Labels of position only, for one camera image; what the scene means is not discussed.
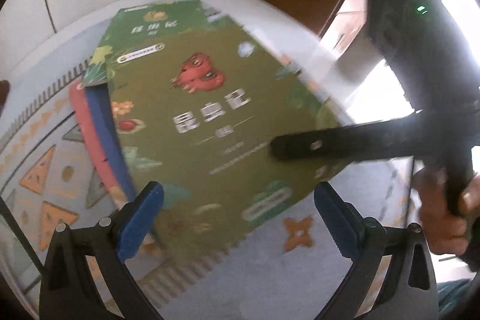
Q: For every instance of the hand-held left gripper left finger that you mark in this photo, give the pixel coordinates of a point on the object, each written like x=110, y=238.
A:
x=138, y=222

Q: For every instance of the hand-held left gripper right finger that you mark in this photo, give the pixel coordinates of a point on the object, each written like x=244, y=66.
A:
x=337, y=220

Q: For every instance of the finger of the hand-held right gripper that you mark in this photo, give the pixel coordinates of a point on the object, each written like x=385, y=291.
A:
x=337, y=142

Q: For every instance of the olive green book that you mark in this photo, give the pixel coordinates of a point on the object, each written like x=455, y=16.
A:
x=168, y=155

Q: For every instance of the dark green book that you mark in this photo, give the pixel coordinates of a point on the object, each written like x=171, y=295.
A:
x=168, y=20

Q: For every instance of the person's right hand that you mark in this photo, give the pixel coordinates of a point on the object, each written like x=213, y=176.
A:
x=438, y=226

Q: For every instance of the patterned woven mat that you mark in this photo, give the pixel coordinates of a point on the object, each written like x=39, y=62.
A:
x=56, y=170

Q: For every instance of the antique style desk globe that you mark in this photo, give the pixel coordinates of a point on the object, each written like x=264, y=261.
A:
x=3, y=95

